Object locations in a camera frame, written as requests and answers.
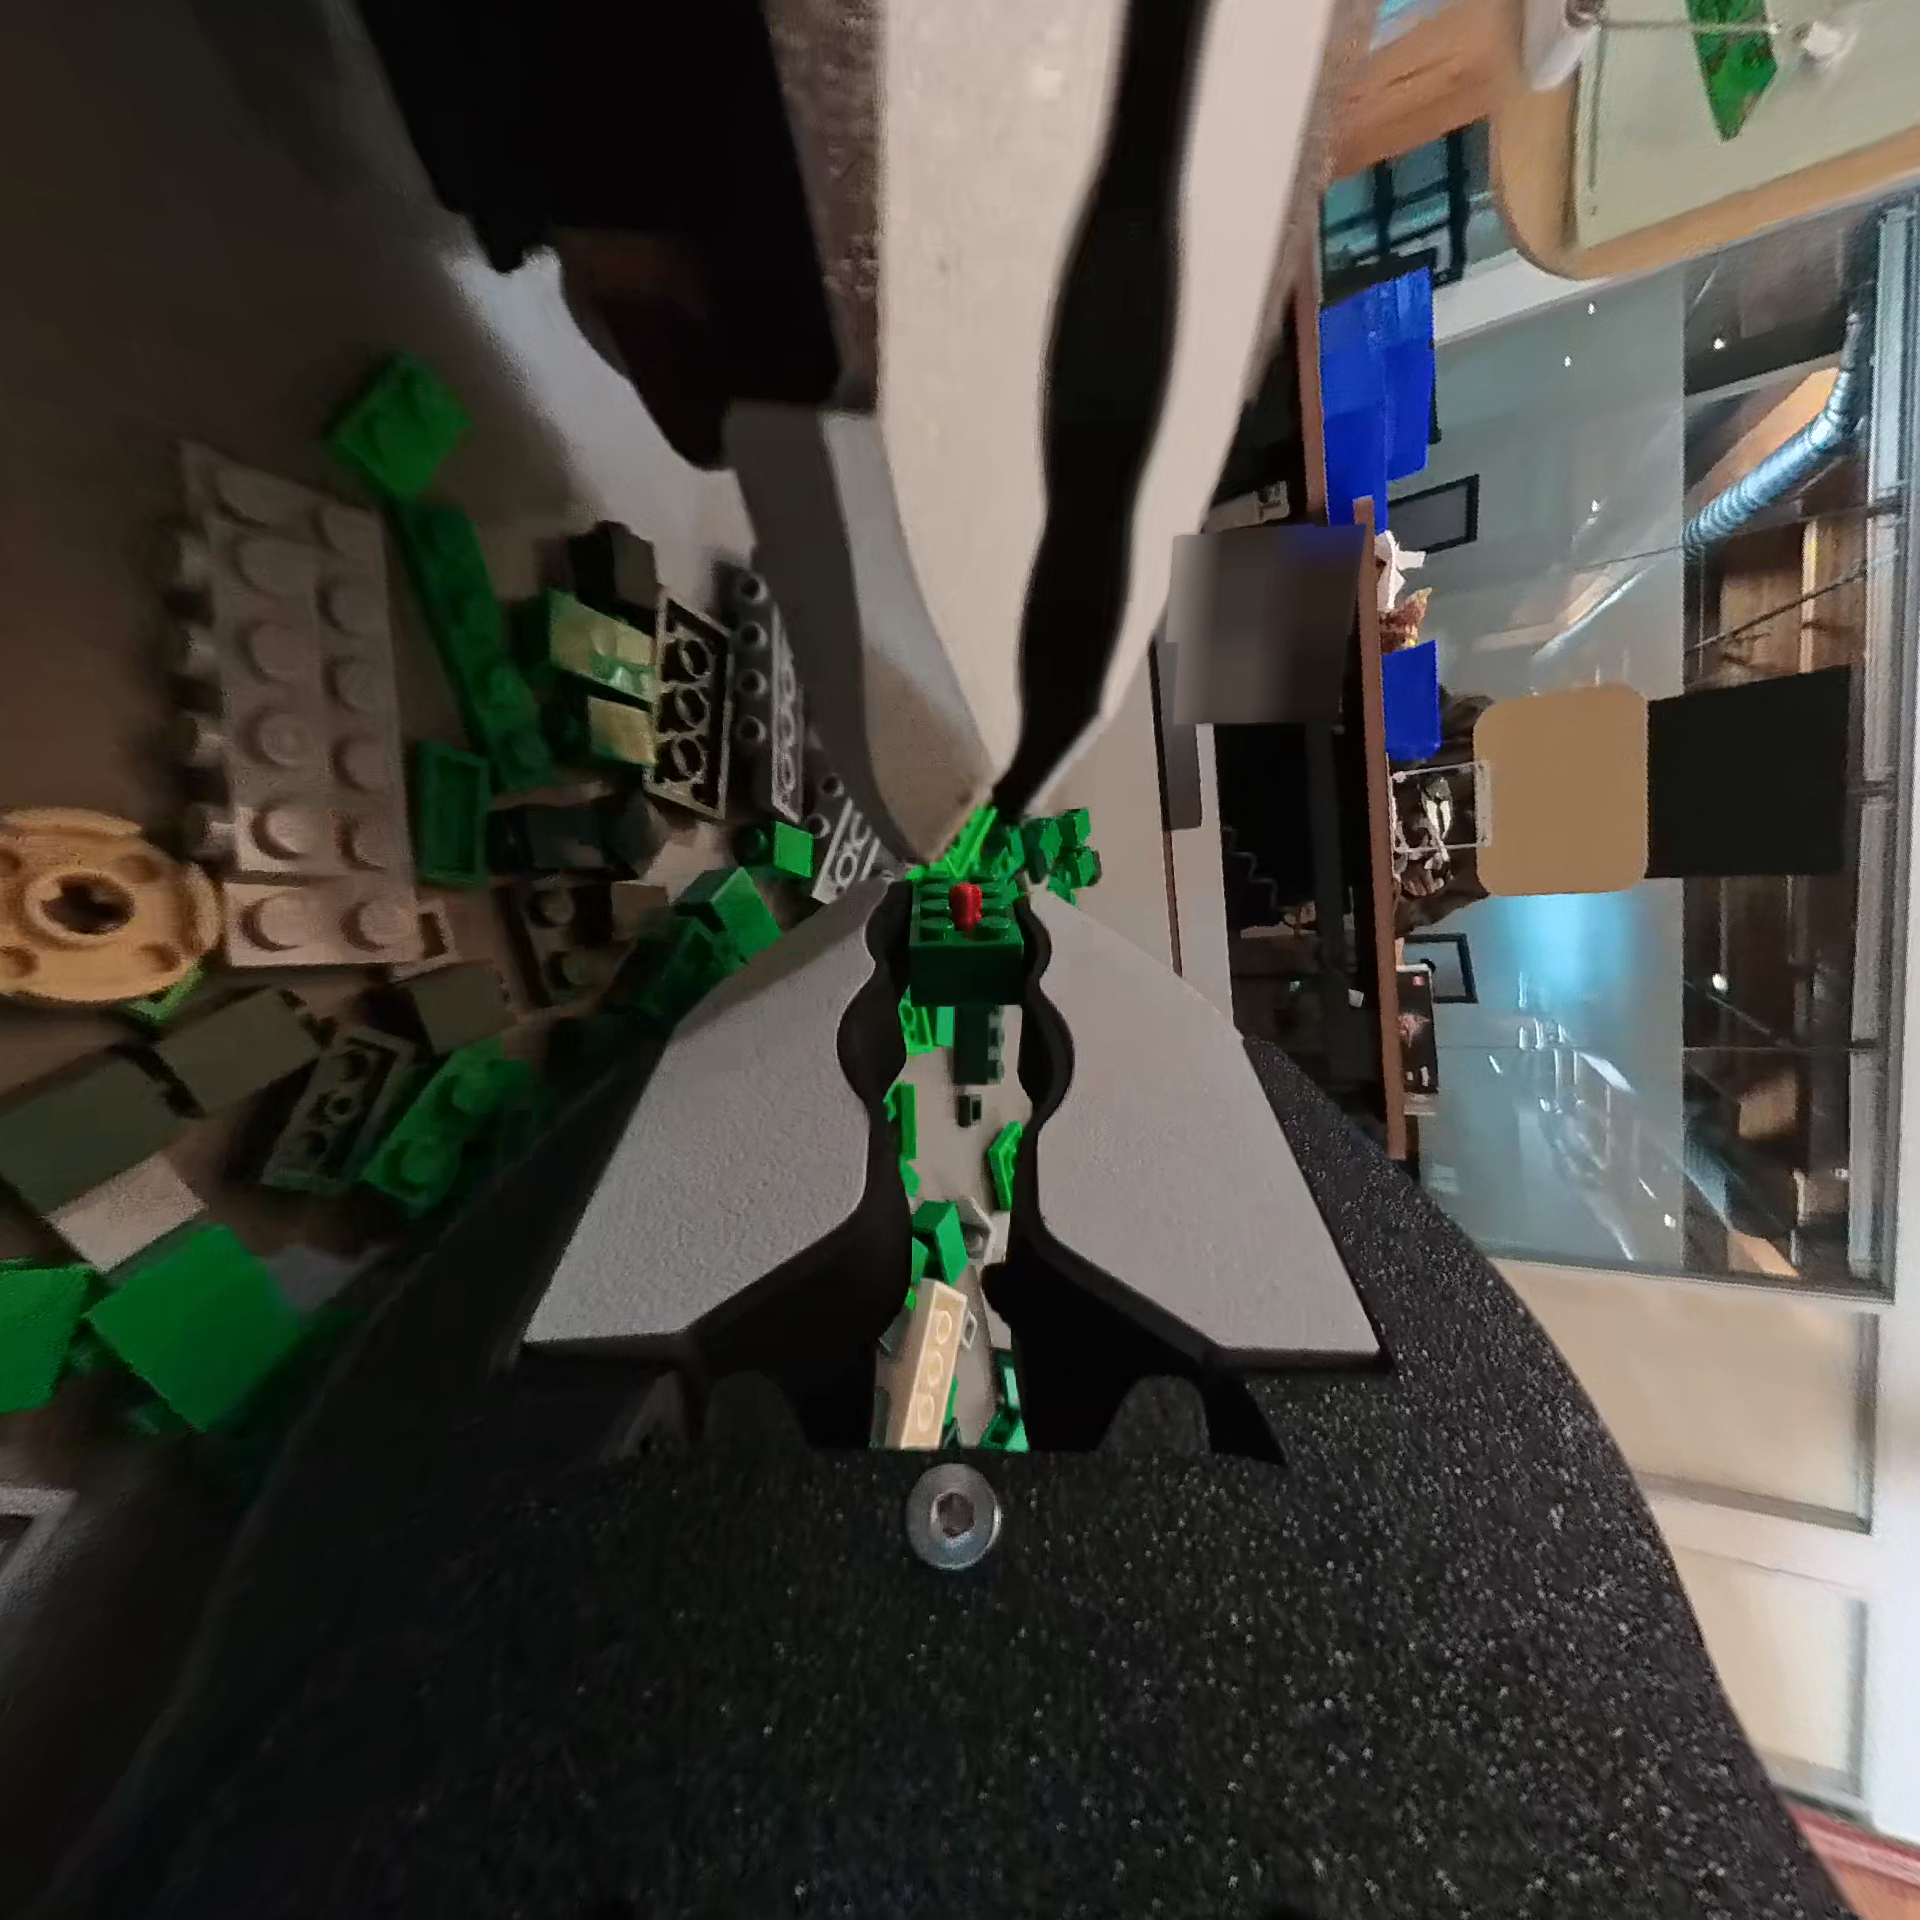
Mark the large grey studded toy plate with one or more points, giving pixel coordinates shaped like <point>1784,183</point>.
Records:
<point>299,675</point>

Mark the large flat green toy plate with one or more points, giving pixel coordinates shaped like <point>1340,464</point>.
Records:
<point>46,1333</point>

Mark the dark grey toy plate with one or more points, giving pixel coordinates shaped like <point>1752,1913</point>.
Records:
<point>758,675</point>

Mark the small green toy tile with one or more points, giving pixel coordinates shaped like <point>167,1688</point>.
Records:
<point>448,810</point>

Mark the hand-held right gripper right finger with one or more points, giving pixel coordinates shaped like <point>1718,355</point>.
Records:
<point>1187,1168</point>

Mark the glass partition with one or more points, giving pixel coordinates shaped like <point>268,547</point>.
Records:
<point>1562,1051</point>

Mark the black framed window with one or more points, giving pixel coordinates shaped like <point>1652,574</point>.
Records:
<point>1411,196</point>

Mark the green square toy plate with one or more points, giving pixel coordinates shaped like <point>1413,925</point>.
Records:
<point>398,429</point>

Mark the large blue storage bin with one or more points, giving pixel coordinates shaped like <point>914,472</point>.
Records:
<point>1373,391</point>

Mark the light grey sloped toy brick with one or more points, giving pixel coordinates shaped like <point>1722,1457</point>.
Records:
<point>127,1215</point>

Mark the beige toy brick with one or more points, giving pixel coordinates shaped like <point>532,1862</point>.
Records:
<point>923,1365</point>

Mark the long green toy plate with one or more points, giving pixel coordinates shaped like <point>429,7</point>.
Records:
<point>465,630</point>

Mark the round wooden rimmed panel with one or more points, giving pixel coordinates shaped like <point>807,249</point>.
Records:
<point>1545,181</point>

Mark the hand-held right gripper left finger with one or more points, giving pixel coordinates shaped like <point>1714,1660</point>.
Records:
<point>734,1140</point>

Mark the green sloped toy brick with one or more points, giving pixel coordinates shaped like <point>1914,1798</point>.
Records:
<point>195,1320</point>

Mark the silver duct pipe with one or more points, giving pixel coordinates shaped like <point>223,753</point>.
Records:
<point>1771,478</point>

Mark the wooden shelf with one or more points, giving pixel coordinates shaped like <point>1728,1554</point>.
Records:
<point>1382,899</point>

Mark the small bright green toy piece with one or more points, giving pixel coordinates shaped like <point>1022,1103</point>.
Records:
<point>969,845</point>

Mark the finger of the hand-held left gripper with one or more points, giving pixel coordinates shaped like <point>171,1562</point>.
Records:
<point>959,448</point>
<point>1215,298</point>

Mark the small blue storage bin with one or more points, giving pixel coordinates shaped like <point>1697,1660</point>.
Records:
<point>1411,706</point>

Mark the pile of toy bricks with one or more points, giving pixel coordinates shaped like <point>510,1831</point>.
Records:
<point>434,1124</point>

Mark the dark grey hollow toy brick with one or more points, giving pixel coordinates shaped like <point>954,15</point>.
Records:
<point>690,706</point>

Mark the tan round toy plate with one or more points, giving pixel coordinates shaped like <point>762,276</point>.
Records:
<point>143,939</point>

